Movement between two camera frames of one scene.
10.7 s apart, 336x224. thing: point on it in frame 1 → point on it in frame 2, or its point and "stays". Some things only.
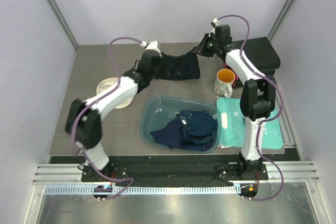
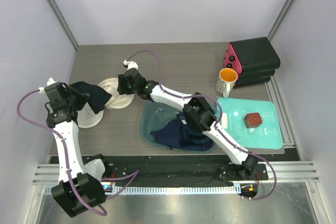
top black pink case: (261, 52) stays
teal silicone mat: (233, 126) stays
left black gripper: (159, 61) → (83, 97)
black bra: (181, 67) → (98, 96)
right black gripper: (200, 49) → (122, 88)
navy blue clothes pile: (195, 130) stays
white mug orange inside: (225, 78) stays
